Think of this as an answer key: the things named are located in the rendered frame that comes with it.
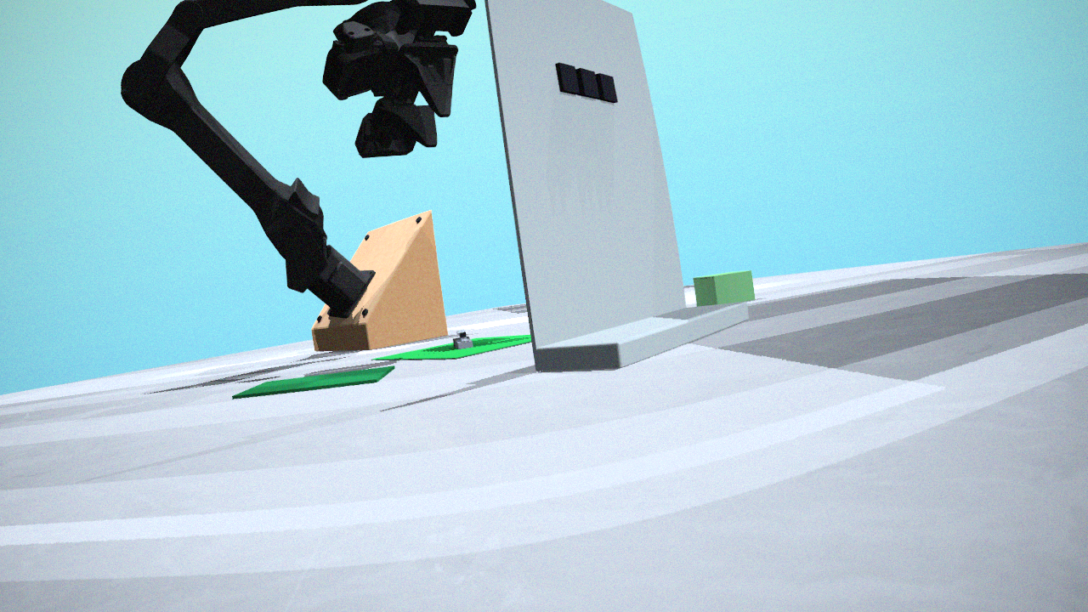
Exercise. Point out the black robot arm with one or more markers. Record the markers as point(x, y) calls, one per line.
point(156, 87)

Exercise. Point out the green rectangular block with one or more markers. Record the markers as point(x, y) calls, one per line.
point(731, 287)

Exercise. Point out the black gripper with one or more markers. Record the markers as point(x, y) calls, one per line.
point(424, 63)

